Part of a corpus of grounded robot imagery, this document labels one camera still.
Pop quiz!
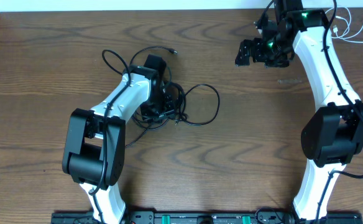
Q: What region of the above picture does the black cable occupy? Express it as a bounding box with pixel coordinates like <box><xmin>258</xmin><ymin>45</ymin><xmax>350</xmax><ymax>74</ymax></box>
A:
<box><xmin>101</xmin><ymin>45</ymin><xmax>221</xmax><ymax>149</ymax></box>

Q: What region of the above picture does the white cable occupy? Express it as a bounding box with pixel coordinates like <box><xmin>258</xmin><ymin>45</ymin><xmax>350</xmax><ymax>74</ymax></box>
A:
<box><xmin>324</xmin><ymin>6</ymin><xmax>363</xmax><ymax>45</ymax></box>

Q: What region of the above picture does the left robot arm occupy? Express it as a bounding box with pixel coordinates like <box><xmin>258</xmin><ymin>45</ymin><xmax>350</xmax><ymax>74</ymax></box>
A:
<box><xmin>62</xmin><ymin>54</ymin><xmax>170</xmax><ymax>223</ymax></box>

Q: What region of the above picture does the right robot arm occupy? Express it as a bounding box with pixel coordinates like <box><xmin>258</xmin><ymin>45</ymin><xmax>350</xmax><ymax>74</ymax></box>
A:
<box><xmin>235</xmin><ymin>1</ymin><xmax>363</xmax><ymax>223</ymax></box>

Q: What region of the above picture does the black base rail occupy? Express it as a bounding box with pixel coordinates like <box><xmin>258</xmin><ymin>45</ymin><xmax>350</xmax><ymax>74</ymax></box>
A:
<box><xmin>50</xmin><ymin>209</ymin><xmax>363</xmax><ymax>224</ymax></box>

